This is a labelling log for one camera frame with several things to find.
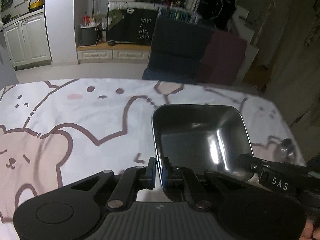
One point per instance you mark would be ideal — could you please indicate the low wooden cabinet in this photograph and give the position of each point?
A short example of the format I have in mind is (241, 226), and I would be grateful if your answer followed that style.
(102, 52)

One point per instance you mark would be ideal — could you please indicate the maroon floor chair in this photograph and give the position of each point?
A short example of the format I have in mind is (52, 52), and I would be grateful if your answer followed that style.
(222, 59)

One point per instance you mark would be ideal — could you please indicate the small round steel bowl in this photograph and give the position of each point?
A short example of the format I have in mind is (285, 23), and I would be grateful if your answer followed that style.
(285, 152)

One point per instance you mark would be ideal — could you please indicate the bear print tablecloth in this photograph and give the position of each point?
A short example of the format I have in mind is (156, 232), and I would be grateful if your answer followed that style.
(54, 133)

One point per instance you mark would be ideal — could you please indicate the person right hand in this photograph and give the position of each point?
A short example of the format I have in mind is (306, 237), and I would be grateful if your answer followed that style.
(310, 232)

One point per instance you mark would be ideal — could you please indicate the grey trash bin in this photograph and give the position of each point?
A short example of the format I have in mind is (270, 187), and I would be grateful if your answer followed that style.
(90, 34)

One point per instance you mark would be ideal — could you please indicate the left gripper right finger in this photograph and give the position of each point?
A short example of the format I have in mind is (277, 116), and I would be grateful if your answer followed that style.
(181, 184)

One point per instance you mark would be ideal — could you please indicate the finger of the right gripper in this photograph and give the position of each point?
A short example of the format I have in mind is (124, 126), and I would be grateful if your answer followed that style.
(250, 164)

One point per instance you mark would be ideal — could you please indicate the steel rectangular tray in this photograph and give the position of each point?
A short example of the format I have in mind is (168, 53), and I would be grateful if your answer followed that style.
(201, 138)

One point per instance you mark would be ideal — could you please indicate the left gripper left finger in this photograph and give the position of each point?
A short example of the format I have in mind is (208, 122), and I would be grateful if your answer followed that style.
(130, 183)

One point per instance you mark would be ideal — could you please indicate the white kitchen cabinets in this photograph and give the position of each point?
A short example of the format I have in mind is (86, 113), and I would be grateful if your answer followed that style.
(26, 39)

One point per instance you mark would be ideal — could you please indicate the black jacket hanging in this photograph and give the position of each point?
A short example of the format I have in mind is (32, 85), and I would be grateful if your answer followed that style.
(216, 13)

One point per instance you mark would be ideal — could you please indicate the dark blue floor chair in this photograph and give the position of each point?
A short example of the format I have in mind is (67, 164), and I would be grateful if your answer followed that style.
(176, 50)

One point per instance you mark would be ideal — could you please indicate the black cloth covered shelf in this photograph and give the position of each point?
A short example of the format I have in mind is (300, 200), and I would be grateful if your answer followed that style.
(131, 22)

